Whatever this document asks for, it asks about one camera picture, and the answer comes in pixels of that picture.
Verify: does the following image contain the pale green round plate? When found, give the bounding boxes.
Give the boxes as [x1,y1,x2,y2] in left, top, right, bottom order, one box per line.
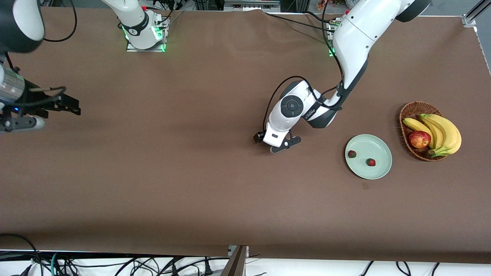
[345,134,393,180]

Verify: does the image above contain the brown table cover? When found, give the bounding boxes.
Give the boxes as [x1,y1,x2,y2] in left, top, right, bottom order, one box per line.
[0,7,491,264]

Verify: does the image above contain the grey metal box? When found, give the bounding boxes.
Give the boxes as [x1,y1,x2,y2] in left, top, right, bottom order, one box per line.
[224,0,280,11]

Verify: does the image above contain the orange red toy items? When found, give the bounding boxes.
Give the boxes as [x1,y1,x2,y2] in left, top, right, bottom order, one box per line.
[316,0,348,10]

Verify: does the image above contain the yellow banana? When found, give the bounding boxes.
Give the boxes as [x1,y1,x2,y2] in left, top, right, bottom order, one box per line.
[419,114,447,150]
[403,117,435,149]
[421,113,462,158]

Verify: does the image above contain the brown wicker basket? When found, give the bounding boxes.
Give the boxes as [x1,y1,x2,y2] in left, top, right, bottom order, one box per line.
[399,101,451,162]

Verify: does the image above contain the red apple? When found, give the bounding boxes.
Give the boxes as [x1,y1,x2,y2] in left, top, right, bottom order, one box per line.
[409,131,432,149]

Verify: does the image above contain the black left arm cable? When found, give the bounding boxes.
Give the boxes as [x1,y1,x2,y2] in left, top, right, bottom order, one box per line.
[262,0,346,134]

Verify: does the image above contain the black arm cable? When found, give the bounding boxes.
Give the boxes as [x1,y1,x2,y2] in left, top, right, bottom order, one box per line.
[262,0,346,134]
[29,0,77,106]

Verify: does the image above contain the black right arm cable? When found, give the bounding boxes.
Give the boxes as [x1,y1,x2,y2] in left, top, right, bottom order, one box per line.
[29,0,77,106]

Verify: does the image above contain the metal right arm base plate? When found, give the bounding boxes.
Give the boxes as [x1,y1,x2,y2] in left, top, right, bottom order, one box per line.
[126,38,166,53]

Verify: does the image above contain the long black cable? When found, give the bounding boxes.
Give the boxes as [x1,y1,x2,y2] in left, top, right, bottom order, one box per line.
[265,13,332,33]

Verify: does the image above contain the brown wooden post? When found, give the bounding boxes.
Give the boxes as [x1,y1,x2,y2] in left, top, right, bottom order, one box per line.
[222,245,248,276]

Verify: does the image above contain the short black cable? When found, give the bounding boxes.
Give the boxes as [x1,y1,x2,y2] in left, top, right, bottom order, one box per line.
[304,11,333,23]

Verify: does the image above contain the black base cable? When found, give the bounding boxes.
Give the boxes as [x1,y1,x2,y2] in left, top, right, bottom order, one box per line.
[148,0,174,24]

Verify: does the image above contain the grey base cable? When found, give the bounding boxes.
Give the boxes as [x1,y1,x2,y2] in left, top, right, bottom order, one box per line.
[165,11,185,30]

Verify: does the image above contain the thick black cable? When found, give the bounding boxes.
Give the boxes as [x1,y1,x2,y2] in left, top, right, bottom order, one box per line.
[0,233,41,269]

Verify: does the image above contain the aluminium frame profile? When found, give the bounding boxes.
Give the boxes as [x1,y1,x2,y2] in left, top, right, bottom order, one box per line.
[462,0,491,28]

